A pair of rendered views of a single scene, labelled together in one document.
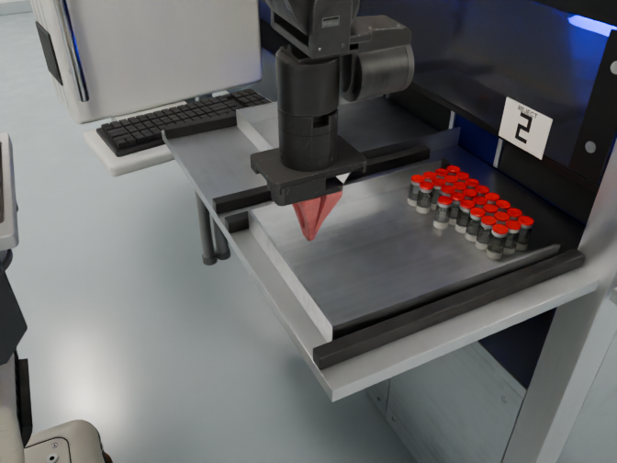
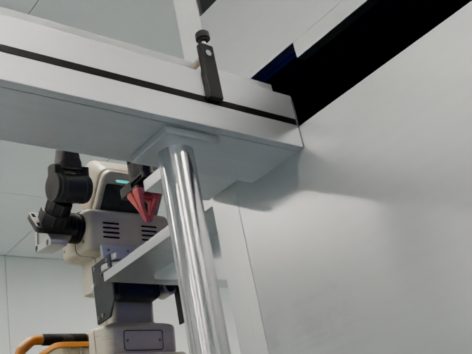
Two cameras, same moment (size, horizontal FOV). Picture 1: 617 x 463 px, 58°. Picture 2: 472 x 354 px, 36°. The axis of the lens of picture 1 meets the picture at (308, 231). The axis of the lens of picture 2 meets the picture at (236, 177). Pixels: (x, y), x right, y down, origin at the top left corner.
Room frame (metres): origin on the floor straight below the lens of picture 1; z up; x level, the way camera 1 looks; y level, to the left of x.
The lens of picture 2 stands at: (0.26, -1.50, 0.36)
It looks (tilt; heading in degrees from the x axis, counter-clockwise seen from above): 25 degrees up; 73
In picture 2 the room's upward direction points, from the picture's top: 12 degrees counter-clockwise
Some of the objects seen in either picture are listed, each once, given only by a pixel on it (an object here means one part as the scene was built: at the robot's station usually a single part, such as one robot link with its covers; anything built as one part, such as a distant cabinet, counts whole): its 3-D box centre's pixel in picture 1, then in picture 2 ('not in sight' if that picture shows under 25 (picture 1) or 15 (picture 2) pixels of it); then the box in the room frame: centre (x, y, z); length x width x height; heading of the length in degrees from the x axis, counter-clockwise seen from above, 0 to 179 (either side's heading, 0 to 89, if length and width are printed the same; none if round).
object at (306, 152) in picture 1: (308, 140); (141, 175); (0.49, 0.00, 1.11); 0.10 x 0.07 x 0.07; 117
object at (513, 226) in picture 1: (472, 208); not in sight; (0.69, -0.24, 0.90); 0.18 x 0.02 x 0.05; 26
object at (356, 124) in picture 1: (344, 127); not in sight; (0.98, -0.07, 0.90); 0.34 x 0.26 x 0.04; 117
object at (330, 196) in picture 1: (297, 204); (142, 205); (0.49, 0.01, 1.04); 0.07 x 0.07 x 0.09; 27
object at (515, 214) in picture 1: (484, 205); not in sight; (0.70, -0.26, 0.90); 0.18 x 0.02 x 0.05; 26
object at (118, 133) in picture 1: (191, 118); not in sight; (1.20, 0.27, 0.82); 0.40 x 0.14 x 0.02; 124
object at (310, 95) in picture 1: (313, 78); not in sight; (0.50, 0.00, 1.17); 0.07 x 0.06 x 0.07; 118
